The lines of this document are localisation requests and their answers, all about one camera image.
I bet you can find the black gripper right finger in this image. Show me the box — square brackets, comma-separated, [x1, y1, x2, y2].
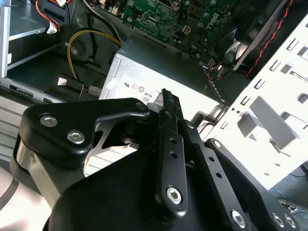
[169, 91, 301, 231]

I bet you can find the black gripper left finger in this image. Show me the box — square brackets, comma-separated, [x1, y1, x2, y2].
[11, 89, 189, 217]

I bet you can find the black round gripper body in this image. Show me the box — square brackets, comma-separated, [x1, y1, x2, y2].
[48, 149, 229, 231]

